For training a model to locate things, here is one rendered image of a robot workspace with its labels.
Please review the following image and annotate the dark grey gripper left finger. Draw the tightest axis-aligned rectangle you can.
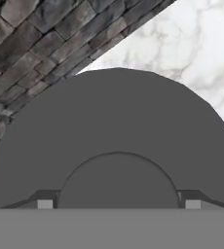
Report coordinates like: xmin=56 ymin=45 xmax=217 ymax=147
xmin=0 ymin=189 xmax=60 ymax=210

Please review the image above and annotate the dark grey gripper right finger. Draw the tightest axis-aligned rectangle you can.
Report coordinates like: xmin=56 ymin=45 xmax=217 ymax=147
xmin=176 ymin=189 xmax=224 ymax=210

